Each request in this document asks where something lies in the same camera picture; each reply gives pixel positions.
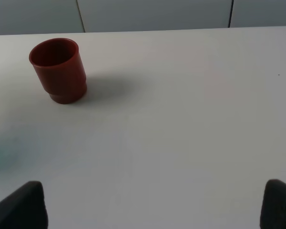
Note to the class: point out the red plastic cup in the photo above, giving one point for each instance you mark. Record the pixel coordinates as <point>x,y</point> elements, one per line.
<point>58,65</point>

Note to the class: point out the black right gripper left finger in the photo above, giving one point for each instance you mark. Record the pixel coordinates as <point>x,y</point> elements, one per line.
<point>24,208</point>

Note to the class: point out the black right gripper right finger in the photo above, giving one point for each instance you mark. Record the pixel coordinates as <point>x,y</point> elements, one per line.
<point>273,211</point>

